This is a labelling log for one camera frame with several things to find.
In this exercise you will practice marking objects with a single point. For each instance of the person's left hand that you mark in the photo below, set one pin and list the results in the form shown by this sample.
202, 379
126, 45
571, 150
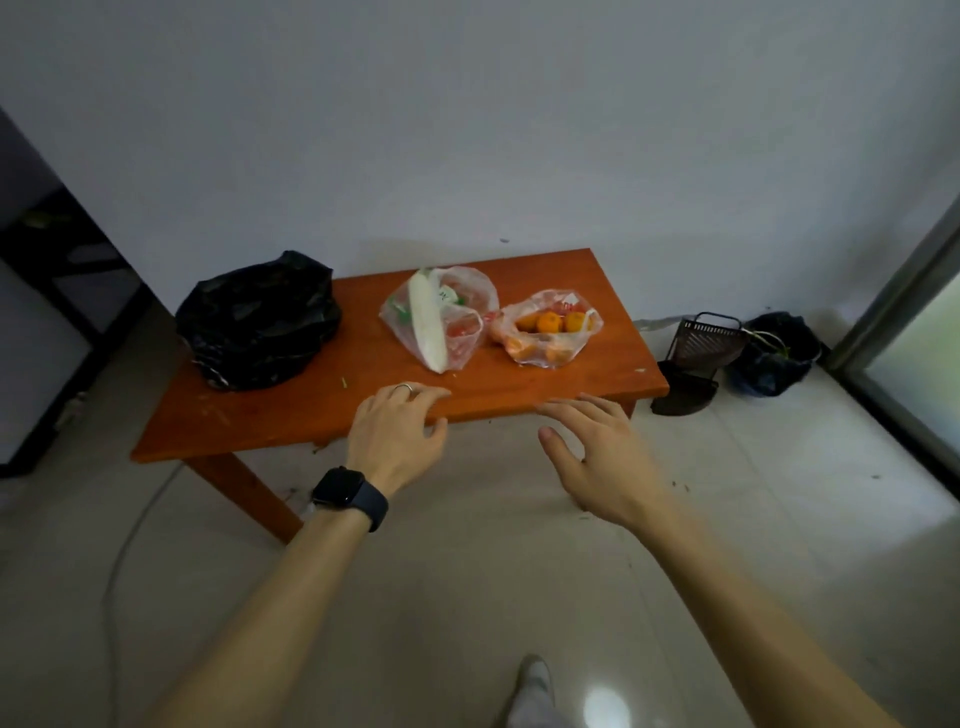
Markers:
386, 439

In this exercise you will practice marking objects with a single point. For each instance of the person's right hand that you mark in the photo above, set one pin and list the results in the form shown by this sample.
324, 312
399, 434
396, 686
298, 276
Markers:
611, 469

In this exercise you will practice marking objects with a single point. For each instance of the person's left thumb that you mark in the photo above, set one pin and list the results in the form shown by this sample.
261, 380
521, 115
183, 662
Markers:
437, 433

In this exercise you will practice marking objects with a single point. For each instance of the person's right thumb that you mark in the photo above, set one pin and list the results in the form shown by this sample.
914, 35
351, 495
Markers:
556, 452

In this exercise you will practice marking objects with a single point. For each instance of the person's left forearm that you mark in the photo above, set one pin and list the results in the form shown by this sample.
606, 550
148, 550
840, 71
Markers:
262, 622

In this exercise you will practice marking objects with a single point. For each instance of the person's right forearm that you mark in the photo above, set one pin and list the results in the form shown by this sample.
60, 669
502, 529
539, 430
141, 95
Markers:
739, 622

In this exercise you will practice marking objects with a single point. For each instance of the orange mandarin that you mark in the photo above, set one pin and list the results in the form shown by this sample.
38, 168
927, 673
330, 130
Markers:
550, 323
517, 347
559, 354
575, 322
527, 322

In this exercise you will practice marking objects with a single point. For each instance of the orange-brown wooden table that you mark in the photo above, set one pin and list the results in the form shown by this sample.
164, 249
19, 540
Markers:
337, 394

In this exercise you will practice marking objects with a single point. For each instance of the black smartwatch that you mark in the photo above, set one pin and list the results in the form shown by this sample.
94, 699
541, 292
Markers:
349, 496

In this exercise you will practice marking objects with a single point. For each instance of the red tomato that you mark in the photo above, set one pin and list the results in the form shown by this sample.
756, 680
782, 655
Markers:
463, 327

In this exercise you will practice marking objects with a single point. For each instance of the clear plastic fruit bag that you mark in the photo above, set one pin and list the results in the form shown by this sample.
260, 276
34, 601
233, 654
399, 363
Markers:
581, 345

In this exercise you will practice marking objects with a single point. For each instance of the white radish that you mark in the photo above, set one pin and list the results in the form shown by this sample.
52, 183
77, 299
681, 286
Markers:
427, 322

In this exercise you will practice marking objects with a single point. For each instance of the black dustpan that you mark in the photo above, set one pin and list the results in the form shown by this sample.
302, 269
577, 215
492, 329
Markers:
684, 394

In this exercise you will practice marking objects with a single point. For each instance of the clear plastic vegetable bag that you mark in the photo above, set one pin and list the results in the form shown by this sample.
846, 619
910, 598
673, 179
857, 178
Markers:
475, 294

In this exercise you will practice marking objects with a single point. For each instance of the black mesh basket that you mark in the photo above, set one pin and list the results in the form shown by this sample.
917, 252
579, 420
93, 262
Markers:
706, 345

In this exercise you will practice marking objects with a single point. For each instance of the black plastic bag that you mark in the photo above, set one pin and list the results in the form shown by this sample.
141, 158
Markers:
259, 322

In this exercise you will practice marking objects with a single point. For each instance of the person's grey shoe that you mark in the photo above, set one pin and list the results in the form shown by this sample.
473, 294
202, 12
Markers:
534, 690

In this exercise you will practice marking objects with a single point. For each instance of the dark garbage bag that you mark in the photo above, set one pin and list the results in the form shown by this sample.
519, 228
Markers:
776, 356

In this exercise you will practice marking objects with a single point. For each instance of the grey sliding door frame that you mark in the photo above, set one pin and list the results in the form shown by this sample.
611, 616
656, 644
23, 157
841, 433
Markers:
892, 300

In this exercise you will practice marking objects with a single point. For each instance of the black furniture frame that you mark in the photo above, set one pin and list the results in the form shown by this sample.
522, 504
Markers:
45, 247

